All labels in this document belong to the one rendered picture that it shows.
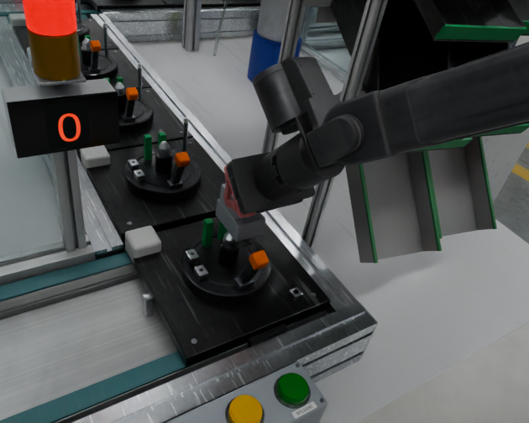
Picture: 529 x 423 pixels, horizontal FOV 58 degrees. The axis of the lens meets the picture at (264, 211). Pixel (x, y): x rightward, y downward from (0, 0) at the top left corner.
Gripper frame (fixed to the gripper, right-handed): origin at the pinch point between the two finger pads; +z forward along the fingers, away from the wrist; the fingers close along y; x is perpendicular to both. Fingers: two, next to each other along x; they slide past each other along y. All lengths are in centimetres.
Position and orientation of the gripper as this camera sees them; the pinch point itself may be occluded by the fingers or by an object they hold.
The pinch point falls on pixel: (243, 195)
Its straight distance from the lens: 65.3
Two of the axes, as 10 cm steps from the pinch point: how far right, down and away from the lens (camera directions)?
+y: -8.4, 2.2, -4.9
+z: -4.6, 2.1, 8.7
